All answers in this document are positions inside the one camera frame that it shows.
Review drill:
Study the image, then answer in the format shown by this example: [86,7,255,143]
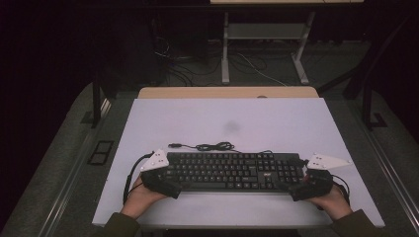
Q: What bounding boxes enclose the person's left hand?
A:
[120,176,168,220]

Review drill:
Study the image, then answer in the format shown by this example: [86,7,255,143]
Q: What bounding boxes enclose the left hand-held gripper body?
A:
[140,148,173,196]

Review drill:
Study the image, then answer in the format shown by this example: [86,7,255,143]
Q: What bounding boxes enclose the white floor cable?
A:
[236,52,289,88]

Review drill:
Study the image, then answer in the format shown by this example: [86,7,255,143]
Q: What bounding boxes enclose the white metal desk frame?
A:
[220,11,316,86]

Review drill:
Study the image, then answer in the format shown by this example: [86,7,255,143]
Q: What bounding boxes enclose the wooden table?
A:
[136,86,320,100]

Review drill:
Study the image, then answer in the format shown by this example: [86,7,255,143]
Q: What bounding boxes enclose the person's right hand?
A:
[304,184,354,222]

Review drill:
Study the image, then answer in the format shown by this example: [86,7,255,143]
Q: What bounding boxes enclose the black floor socket plate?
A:
[86,140,115,166]

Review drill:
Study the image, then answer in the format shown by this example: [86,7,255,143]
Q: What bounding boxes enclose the black computer keyboard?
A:
[163,151,306,194]

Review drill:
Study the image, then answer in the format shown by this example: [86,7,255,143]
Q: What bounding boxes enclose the black metal stand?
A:
[317,19,406,131]
[90,78,114,129]

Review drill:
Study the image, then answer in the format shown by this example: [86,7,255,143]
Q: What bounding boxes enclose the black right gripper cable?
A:
[330,174,351,206]

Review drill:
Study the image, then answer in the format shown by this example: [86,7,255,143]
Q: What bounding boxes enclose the black keyboard cable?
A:
[167,141,275,156]

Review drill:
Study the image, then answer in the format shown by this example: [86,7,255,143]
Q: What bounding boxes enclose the black floor cables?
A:
[153,35,222,88]

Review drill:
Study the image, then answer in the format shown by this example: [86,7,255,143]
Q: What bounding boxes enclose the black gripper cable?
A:
[123,150,156,205]
[330,174,351,206]

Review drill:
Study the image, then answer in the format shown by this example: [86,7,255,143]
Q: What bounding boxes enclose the white board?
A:
[92,97,385,229]

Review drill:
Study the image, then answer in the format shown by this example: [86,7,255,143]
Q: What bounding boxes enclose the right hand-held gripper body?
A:
[303,152,352,198]

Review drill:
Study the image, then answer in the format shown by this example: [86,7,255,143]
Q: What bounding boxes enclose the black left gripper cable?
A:
[123,150,156,205]

